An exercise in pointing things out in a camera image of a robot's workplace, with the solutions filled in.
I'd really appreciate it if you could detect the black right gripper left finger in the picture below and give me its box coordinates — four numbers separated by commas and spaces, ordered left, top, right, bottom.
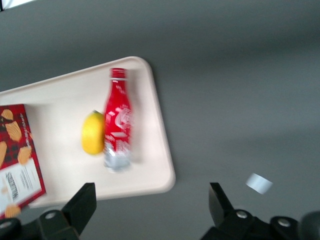
37, 182, 98, 240

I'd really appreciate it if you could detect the red cookie box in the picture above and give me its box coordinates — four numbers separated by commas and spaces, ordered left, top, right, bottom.
0, 103, 47, 220

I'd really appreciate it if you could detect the yellow lemon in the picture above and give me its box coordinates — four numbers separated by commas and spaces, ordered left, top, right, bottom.
81, 109, 106, 156

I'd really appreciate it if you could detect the beige plastic tray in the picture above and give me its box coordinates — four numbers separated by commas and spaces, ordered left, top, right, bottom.
0, 55, 177, 210

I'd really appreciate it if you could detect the white tape piece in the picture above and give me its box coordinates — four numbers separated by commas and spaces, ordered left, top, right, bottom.
245, 172, 274, 195

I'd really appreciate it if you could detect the red coke bottle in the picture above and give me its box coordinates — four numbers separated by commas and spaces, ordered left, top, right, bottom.
102, 67, 136, 174

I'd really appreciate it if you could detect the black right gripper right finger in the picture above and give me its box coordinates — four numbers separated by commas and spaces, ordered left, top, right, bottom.
199, 182, 272, 240

